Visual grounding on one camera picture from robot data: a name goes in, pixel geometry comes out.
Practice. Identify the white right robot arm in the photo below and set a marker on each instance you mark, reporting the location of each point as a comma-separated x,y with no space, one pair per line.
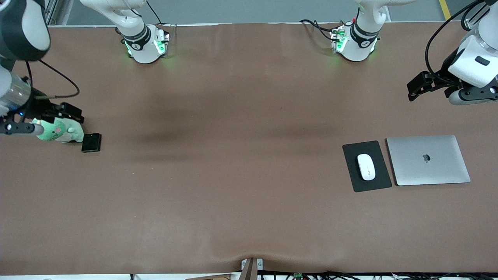
19,23

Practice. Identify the white computer mouse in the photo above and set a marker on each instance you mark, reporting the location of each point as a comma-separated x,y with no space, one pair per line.
366,167

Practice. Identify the green dinosaur plush toy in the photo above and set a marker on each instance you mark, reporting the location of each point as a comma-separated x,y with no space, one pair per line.
58,134

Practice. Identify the silver laptop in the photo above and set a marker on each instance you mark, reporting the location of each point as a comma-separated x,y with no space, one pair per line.
428,160

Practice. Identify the black phone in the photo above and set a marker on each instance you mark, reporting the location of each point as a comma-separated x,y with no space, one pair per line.
91,142

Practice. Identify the black mouse pad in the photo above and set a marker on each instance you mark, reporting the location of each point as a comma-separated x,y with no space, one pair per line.
383,182

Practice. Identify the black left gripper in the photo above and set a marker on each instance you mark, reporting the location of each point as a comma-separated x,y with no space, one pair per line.
445,71

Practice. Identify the aluminium frame profile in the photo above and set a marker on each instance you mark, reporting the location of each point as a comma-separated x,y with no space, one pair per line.
51,13
471,25

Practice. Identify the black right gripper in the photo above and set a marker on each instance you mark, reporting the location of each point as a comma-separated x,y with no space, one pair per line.
40,105

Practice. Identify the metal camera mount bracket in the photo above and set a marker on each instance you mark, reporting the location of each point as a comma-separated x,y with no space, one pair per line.
251,268

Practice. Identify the brown table cover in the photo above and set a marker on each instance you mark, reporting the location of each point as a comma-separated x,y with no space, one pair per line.
233,214

